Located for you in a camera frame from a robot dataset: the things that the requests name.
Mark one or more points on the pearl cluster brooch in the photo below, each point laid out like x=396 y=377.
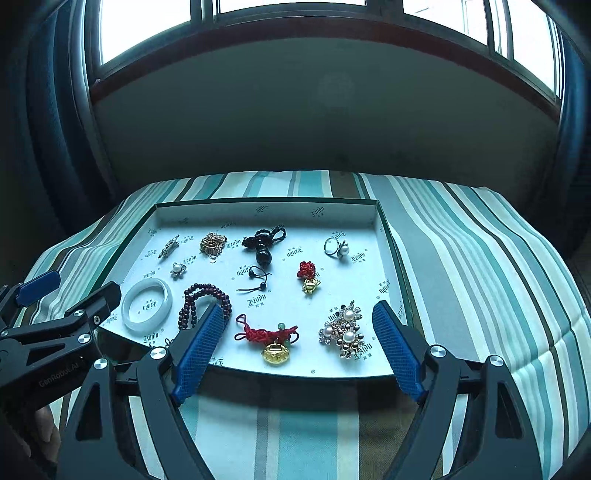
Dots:
x=344 y=332

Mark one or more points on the silver rhinestone hair clip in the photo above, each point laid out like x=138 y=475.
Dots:
x=168 y=248

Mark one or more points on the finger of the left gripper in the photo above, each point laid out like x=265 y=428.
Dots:
x=25 y=294
x=74 y=329

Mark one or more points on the pearl flower brooch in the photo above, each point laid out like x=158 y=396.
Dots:
x=178 y=270

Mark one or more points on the window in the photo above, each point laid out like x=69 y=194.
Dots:
x=514 y=43

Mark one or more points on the striped teal tablecloth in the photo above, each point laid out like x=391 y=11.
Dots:
x=484 y=282

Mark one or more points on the operator hand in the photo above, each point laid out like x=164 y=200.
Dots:
x=47 y=434

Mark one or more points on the dark green jewelry box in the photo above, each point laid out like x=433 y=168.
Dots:
x=349 y=241

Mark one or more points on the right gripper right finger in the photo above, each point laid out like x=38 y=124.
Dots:
x=496 y=440

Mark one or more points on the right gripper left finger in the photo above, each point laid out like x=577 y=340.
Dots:
x=100 y=440

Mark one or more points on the blue curtain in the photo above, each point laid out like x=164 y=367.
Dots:
x=77 y=192

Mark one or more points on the red knot gold charm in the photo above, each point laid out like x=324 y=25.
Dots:
x=308 y=276

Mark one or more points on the pale jade bangle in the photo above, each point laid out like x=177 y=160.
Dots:
x=146 y=305

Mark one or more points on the black cord bead pendant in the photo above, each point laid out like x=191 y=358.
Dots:
x=261 y=242

